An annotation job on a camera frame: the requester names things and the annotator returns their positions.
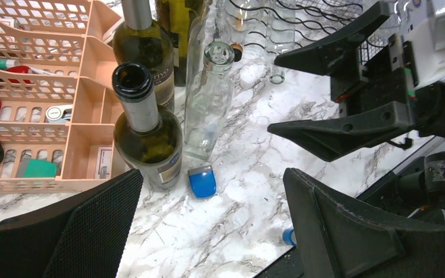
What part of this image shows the clear bottle with cork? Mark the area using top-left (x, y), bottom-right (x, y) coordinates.
top-left (224, 0), bottom-right (265, 63)

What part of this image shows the peach plastic file organizer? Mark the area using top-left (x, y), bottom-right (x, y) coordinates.
top-left (0, 1), bottom-right (125, 193)

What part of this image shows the black wire wine rack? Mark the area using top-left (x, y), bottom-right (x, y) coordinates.
top-left (228, 0), bottom-right (394, 66)

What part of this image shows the green white glue stick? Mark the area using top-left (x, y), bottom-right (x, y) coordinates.
top-left (0, 58), bottom-right (21, 70)

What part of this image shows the white marker pen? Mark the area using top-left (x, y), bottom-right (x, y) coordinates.
top-left (6, 65), bottom-right (55, 75)

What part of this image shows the green bottle brown Primitivo label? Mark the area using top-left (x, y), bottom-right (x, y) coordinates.
top-left (112, 62), bottom-right (183, 190)

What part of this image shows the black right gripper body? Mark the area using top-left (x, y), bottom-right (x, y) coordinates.
top-left (330, 34), bottom-right (418, 118)

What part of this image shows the blue square object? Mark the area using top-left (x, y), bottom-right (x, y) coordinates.
top-left (187, 165), bottom-right (217, 199)

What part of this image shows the green wine bottle silver neck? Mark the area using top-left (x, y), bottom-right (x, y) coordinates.
top-left (112, 0), bottom-right (174, 111)

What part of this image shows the small blue grey cap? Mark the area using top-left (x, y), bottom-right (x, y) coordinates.
top-left (282, 228), bottom-right (297, 246)

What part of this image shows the green flat card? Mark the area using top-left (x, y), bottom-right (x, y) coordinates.
top-left (16, 159), bottom-right (57, 178)

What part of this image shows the clear glass bottle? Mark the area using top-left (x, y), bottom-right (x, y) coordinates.
top-left (184, 1), bottom-right (227, 129)
top-left (265, 1), bottom-right (297, 85)
top-left (184, 41), bottom-right (235, 160)

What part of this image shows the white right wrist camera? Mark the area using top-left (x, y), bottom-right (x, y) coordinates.
top-left (395, 1), bottom-right (445, 89)

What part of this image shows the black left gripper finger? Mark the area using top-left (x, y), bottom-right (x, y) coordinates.
top-left (273, 1), bottom-right (390, 76)
top-left (283, 168), bottom-right (445, 277)
top-left (267, 101), bottom-right (414, 162)
top-left (0, 170), bottom-right (143, 277)

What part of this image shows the green bottle cream label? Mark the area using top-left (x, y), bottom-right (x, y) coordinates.
top-left (155, 0), bottom-right (204, 87)

